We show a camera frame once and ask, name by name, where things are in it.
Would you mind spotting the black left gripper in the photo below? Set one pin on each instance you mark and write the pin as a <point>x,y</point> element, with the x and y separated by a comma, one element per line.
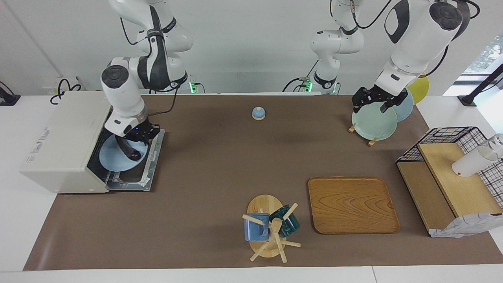
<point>373,95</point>

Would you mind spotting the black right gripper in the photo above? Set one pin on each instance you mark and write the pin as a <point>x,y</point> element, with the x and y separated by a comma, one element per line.
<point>143,133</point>

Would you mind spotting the dark purple eggplant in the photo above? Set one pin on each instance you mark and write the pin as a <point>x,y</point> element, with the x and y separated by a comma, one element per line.
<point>127,150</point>

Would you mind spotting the light blue plate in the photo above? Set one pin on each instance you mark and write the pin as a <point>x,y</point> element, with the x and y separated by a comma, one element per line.
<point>112,157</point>
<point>406,108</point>

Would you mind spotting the beige toaster oven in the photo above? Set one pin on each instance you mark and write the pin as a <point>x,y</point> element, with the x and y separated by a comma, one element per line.
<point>67,133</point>

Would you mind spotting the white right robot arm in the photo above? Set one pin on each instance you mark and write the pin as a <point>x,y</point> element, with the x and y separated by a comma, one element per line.
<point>122,98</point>

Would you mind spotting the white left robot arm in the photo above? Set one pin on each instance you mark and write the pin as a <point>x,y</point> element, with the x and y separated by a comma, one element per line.
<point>416,35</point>

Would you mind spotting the pale green plate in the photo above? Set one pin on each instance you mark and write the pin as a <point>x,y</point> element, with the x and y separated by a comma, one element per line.
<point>373,124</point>

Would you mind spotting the wooden dish rack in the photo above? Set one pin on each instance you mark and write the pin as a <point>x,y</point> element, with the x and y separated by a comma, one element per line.
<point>351,127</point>

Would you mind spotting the yellow plate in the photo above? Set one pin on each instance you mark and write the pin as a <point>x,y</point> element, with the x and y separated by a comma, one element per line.
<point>420,88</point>

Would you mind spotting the green lit base connector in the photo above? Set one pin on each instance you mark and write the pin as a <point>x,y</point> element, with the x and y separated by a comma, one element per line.
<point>192,87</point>
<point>306,84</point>

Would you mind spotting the brown table mat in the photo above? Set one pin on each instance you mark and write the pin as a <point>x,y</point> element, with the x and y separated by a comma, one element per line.
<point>220,169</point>

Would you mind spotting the rectangular wooden tray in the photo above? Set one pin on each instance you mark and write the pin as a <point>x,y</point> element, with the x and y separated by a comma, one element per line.
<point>353,204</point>

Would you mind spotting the white power socket box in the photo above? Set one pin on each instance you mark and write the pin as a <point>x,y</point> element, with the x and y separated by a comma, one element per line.
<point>49,89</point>

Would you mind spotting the blue service bell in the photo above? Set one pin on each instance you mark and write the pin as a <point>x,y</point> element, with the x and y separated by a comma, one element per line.
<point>258,114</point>

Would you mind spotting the white cup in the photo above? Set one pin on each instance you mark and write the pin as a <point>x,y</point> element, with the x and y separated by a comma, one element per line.
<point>471,163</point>

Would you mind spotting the two-tier wooden shelf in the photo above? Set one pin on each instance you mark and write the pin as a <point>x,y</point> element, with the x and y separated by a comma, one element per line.
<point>463,188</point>

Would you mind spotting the clear glass cup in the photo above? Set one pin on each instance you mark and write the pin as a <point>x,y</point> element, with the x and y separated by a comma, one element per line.
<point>497,143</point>

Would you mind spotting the bright window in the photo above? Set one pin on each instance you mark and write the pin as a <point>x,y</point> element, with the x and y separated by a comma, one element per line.
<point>491,55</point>

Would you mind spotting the wooden mug tree stand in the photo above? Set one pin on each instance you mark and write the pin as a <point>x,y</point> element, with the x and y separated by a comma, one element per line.
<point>265,202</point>

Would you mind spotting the dark green mug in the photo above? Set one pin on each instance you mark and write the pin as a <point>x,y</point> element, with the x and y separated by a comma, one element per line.
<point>290,226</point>

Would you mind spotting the blue mug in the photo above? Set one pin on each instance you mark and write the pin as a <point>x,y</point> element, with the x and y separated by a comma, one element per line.
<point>255,230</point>

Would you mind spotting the grey patterned cloth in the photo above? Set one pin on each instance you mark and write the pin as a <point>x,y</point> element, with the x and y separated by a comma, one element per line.
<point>459,228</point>

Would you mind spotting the black camera stand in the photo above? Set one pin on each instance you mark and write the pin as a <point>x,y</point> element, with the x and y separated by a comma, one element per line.
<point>467,100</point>

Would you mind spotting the black clamp mount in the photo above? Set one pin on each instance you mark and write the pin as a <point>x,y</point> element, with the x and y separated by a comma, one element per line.
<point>8,100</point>

